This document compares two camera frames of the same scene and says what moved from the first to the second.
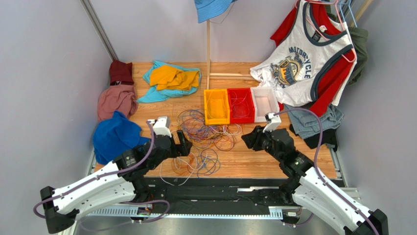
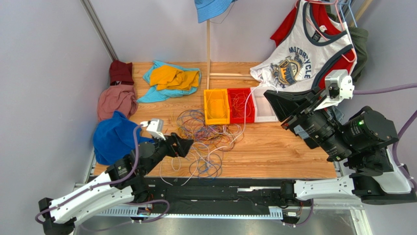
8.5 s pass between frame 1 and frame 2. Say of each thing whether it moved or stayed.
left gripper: stayed
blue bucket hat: stayed
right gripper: moved
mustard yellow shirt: stayed
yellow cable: stayed
